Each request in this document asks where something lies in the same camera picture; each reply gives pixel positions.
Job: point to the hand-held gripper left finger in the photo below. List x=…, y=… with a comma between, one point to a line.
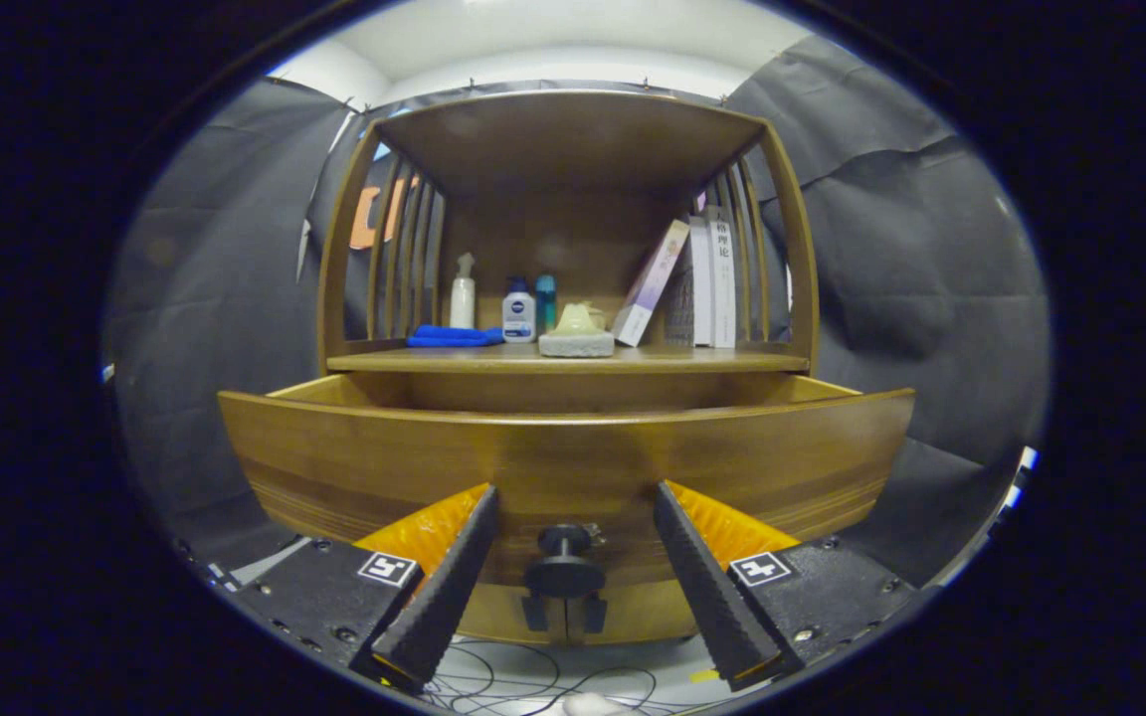
x=444, y=587

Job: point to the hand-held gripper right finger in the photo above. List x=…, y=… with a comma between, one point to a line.
x=707, y=587

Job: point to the wooden drawer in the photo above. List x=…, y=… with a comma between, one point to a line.
x=573, y=457

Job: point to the wooden countertop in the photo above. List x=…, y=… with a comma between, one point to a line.
x=653, y=358

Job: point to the wooden cabinet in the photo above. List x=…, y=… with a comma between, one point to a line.
x=573, y=139

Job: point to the white rounded object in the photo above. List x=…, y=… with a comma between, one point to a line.
x=593, y=706

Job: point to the blue folded cloth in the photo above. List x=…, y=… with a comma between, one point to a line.
x=449, y=336

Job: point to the white lotion bottle blue cap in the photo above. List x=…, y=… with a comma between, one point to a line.
x=518, y=316

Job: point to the white spray bottle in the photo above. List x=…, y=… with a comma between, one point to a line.
x=463, y=303

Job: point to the plain white book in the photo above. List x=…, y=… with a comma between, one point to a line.
x=701, y=288

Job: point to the white book with printed spine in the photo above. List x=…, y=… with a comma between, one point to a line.
x=723, y=288

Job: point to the teal slim bottle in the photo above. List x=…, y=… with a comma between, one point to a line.
x=545, y=298

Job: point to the purple and white book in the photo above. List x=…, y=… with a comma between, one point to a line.
x=651, y=283

